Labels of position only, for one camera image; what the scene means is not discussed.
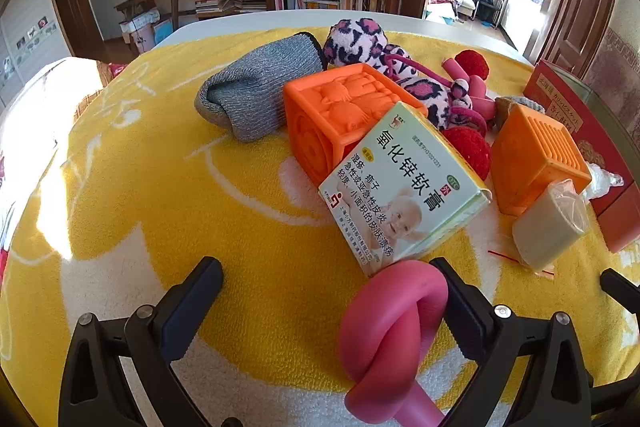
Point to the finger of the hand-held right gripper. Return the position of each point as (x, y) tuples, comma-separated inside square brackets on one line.
[(622, 289)]

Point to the crumpled clear plastic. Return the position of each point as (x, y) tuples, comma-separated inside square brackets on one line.
[(605, 179)]

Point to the grey knit glove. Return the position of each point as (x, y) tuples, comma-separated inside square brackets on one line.
[(260, 82)]

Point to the red pompom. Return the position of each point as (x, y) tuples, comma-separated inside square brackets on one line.
[(470, 152), (472, 64)]

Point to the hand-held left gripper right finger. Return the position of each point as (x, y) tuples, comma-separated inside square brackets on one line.
[(465, 307)]

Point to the large orange embossed cube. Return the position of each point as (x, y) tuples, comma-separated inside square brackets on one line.
[(320, 132)]

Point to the pink leopard plush toy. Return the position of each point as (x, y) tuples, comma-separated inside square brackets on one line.
[(350, 42)]

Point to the small orange embossed cube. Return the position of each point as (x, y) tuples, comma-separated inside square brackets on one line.
[(535, 157)]

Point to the pink foam roller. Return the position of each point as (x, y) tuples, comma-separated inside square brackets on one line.
[(451, 69), (481, 99)]

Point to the patterned beige curtain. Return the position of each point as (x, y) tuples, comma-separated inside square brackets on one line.
[(617, 52)]

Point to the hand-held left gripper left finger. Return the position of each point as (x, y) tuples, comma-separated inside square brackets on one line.
[(192, 294)]

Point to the brown wooden door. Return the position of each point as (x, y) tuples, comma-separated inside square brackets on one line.
[(75, 2)]

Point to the yellow white printed blanket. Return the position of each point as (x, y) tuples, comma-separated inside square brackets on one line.
[(150, 207)]

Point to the pink knotted foam tube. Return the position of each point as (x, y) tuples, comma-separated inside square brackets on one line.
[(385, 342)]

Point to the white green medicine box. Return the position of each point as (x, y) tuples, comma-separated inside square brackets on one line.
[(400, 187)]

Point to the white cabinet with photos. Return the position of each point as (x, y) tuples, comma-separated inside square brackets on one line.
[(30, 37)]

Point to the white storage boxes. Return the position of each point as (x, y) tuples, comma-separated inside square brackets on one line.
[(142, 27)]

